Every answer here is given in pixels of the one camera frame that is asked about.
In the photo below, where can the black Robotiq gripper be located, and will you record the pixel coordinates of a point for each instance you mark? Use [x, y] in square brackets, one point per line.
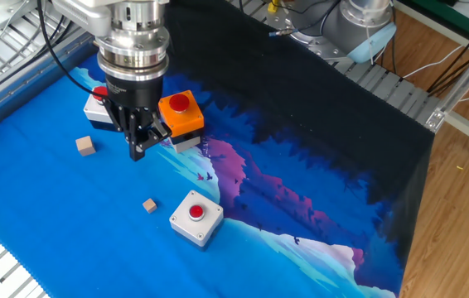
[135, 93]

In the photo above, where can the orange box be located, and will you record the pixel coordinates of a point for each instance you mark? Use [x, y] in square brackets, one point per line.
[185, 120]

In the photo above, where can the grey box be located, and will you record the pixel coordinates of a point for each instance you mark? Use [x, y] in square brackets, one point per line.
[185, 223]
[93, 113]

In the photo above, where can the large wooden cube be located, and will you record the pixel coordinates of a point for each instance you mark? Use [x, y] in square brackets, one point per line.
[85, 146]

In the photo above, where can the small wooden cube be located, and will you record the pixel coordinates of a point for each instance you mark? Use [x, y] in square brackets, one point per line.
[150, 205]

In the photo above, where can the blue mountain landscape cloth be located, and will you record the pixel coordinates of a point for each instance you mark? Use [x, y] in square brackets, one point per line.
[93, 248]

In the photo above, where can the yellow plastic clip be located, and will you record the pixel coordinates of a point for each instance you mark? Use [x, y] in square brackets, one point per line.
[274, 6]

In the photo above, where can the aluminium table edge rail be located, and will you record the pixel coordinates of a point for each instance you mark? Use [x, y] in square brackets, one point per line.
[11, 95]

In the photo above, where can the aluminium frame post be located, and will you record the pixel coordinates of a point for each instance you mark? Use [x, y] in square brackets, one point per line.
[466, 74]

